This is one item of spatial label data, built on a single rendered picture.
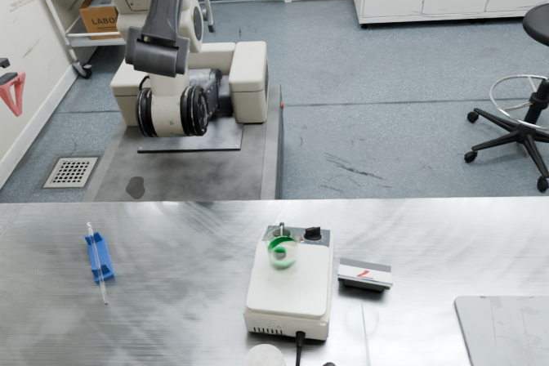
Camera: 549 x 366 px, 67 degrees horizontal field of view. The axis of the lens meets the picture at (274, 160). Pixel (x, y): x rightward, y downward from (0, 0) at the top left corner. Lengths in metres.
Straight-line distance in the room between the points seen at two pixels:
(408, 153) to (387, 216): 1.27
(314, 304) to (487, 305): 0.29
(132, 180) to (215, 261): 0.82
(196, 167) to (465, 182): 1.19
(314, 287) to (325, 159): 1.41
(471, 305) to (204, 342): 0.43
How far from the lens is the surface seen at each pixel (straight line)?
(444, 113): 2.39
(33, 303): 0.89
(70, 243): 0.93
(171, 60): 0.80
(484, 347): 0.75
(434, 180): 2.00
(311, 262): 0.68
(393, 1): 3.03
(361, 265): 0.78
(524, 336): 0.78
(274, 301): 0.65
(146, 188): 1.52
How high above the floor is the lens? 1.41
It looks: 44 degrees down
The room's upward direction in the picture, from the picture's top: 5 degrees counter-clockwise
